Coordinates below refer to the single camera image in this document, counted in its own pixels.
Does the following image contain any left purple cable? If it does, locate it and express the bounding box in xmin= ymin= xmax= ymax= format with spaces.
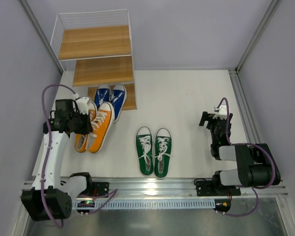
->
xmin=40 ymin=84 xmax=118 ymax=229

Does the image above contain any grey slotted cable duct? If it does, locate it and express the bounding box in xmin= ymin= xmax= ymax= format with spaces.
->
xmin=72 ymin=199 xmax=215 ymax=211

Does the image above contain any right green sneaker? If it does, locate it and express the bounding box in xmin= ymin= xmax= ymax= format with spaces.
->
xmin=154 ymin=128 xmax=172 ymax=178

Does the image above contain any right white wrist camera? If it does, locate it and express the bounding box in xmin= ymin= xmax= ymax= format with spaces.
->
xmin=213 ymin=105 xmax=228 ymax=120

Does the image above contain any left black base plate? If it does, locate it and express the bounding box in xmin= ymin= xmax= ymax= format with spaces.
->
xmin=78 ymin=181 xmax=110 ymax=197

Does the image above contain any purple cable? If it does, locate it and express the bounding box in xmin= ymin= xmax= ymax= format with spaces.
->
xmin=40 ymin=84 xmax=118 ymax=229
xmin=217 ymin=97 xmax=277 ymax=217

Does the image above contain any right aluminium frame rail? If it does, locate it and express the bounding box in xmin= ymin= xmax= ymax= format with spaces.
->
xmin=228 ymin=70 xmax=262 ymax=143

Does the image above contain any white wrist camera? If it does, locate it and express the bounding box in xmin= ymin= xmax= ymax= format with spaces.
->
xmin=73 ymin=93 xmax=91 ymax=115
xmin=213 ymin=105 xmax=228 ymax=120

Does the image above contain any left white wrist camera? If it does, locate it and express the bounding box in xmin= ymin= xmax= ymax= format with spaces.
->
xmin=73 ymin=93 xmax=91 ymax=115

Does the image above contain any white wire wooden shoe shelf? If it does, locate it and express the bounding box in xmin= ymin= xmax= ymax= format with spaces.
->
xmin=50 ymin=9 xmax=137 ymax=110

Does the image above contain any aluminium front rail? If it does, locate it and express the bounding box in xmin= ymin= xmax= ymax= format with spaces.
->
xmin=22 ymin=177 xmax=289 ymax=200

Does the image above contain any blue sneaker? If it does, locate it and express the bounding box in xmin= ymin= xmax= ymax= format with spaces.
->
xmin=110 ymin=84 xmax=127 ymax=122
xmin=94 ymin=84 xmax=111 ymax=108

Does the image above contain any left aluminium frame post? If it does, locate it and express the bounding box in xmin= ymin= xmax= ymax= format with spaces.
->
xmin=18 ymin=0 xmax=64 ymax=75

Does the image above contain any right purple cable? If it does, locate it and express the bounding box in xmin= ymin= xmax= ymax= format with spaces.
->
xmin=217 ymin=97 xmax=277 ymax=217

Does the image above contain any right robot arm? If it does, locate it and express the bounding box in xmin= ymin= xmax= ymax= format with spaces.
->
xmin=196 ymin=111 xmax=281 ymax=196

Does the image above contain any aluminium frame post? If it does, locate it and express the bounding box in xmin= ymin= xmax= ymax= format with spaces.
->
xmin=235 ymin=0 xmax=282 ymax=74
xmin=18 ymin=0 xmax=64 ymax=75

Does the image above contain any left green sneaker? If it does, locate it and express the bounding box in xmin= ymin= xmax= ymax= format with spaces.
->
xmin=135 ymin=126 xmax=153 ymax=177

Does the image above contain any right aluminium frame post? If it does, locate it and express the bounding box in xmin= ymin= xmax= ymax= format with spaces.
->
xmin=235 ymin=0 xmax=282 ymax=74

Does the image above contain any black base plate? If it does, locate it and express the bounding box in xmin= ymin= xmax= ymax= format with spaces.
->
xmin=78 ymin=181 xmax=110 ymax=197
xmin=193 ymin=178 xmax=241 ymax=197

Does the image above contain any green sneaker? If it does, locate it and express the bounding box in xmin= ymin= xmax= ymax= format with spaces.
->
xmin=154 ymin=128 xmax=172 ymax=178
xmin=135 ymin=126 xmax=153 ymax=177

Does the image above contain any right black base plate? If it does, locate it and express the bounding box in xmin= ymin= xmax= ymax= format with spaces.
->
xmin=193 ymin=178 xmax=241 ymax=197

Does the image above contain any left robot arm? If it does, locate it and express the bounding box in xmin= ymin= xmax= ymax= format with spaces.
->
xmin=21 ymin=97 xmax=92 ymax=221

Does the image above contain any orange sneaker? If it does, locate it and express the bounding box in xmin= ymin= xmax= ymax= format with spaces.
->
xmin=86 ymin=102 xmax=115 ymax=153
xmin=74 ymin=101 xmax=98 ymax=153

